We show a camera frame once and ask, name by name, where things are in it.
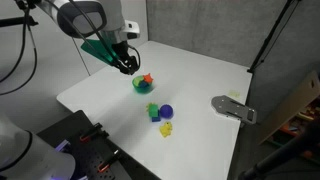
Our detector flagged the lime green cube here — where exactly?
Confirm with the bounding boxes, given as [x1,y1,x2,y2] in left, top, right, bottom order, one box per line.
[133,76,145,86]

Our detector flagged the pale yellow sticker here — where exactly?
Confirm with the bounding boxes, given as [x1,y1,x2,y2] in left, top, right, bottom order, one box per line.
[228,89,241,99]

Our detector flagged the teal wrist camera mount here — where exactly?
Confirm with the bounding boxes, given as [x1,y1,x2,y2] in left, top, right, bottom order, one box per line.
[80,39,119,65]

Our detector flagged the purple lit bracket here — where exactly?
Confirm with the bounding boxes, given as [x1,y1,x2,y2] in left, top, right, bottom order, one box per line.
[54,139,72,154]

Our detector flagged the black tripod pole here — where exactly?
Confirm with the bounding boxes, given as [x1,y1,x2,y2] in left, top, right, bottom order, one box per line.
[247,0,303,74]

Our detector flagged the grey metal bracket plate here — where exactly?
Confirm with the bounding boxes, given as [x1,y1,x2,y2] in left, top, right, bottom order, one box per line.
[211,94,259,126]

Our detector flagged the green bowl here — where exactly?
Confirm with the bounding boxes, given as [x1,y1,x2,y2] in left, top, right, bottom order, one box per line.
[131,75,156,95]

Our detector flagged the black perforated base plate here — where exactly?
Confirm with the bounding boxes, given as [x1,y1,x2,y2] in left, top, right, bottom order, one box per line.
[36,109,162,180]

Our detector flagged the thick black tripod leg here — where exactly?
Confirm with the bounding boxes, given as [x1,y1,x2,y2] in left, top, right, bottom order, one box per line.
[237,116,320,180]

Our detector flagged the black hanging cable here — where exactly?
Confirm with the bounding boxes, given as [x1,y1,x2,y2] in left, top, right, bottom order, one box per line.
[0,8,28,84]
[0,16,38,97]

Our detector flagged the yellow animal toy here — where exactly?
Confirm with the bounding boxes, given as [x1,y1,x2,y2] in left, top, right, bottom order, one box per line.
[158,121,174,139]

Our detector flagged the brown cardboard board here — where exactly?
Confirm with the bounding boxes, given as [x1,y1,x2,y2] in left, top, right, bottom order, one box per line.
[258,69,320,145]

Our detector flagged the colourful toy box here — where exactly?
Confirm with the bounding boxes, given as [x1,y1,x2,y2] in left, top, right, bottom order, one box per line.
[266,99,320,165]

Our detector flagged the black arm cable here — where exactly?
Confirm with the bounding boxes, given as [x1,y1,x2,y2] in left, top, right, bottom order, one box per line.
[68,0,142,75]

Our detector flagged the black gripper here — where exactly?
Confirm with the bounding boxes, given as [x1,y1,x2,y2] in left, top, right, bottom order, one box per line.
[111,39,139,76]

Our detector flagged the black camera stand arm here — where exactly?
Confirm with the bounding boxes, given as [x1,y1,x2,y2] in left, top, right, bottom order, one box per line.
[0,0,40,29]

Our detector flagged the orange toy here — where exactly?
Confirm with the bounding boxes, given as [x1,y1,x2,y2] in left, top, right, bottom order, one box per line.
[142,72,155,85]

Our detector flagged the black and red clamp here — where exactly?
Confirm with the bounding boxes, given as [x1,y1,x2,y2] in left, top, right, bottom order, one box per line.
[96,149,123,174]
[79,122,111,143]

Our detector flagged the purple ball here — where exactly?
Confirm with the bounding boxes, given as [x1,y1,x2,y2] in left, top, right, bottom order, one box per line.
[159,103,175,120]

